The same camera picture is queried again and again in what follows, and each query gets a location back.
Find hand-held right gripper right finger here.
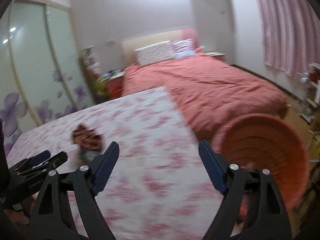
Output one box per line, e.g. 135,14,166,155
199,140,293,240

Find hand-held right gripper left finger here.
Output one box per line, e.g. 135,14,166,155
29,141,120,240

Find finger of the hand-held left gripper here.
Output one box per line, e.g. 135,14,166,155
15,151,68,181
9,150,52,175

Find brown knit cloth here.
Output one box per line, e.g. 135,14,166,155
72,124,103,152

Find orange plastic basket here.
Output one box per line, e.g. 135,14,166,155
214,113,312,223

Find pink floral tablecloth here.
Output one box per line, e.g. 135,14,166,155
6,86,225,240

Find bed with coral duvet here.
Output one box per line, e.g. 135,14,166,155
121,49,288,140

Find coral nightstand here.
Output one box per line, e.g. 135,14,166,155
104,71,125,99

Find flower printed sliding wardrobe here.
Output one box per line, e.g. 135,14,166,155
0,0,97,153

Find column of plush toys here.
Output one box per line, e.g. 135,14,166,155
81,45,107,98

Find small bedside table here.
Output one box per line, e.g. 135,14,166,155
204,52,227,61

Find pink striped pillow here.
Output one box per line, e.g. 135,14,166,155
171,39,197,59

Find cluttered white shelf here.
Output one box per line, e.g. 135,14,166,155
297,62,320,130

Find white floral pillow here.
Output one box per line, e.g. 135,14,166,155
134,41,175,67

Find cream and pink headboard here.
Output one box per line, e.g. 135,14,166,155
122,28,200,68

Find pink curtain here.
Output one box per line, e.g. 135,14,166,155
251,0,320,77

